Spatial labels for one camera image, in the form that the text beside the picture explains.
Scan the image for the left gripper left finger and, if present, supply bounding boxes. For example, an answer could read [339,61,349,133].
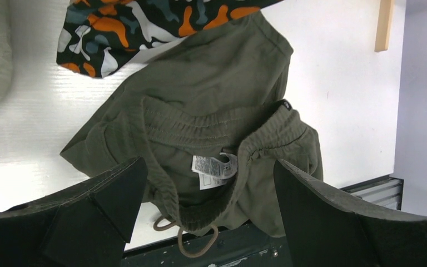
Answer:
[0,157,148,266]

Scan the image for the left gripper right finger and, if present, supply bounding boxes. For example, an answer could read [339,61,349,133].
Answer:
[274,160,427,266]

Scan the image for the dark green shorts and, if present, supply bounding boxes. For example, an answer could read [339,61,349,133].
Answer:
[61,12,323,238]

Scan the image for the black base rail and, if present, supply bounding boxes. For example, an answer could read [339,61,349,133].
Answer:
[121,175,405,267]

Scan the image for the camouflage patterned shorts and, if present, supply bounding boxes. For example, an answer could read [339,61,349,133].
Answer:
[56,0,276,78]

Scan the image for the wooden clothes rack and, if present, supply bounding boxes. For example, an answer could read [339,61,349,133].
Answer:
[374,0,395,52]

